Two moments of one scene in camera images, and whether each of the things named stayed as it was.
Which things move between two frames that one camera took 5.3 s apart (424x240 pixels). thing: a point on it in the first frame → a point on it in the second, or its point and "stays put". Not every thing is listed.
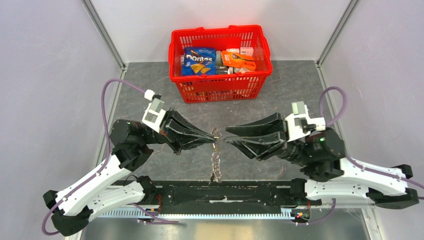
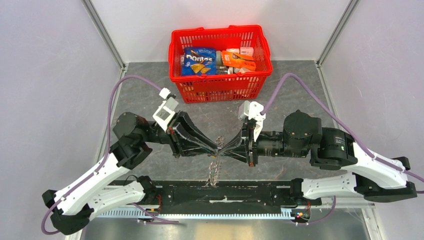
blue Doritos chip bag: x=199 y=61 stays put
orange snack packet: x=233 y=59 stays put
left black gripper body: x=165 y=131 stays put
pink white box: x=247 y=50 stays put
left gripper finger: x=180 y=142 → x=190 y=148
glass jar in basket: x=218 y=58 stays put
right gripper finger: x=273 y=123 → x=239 y=140
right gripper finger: x=257 y=146 → x=240 y=153
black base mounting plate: x=273 y=195 stays put
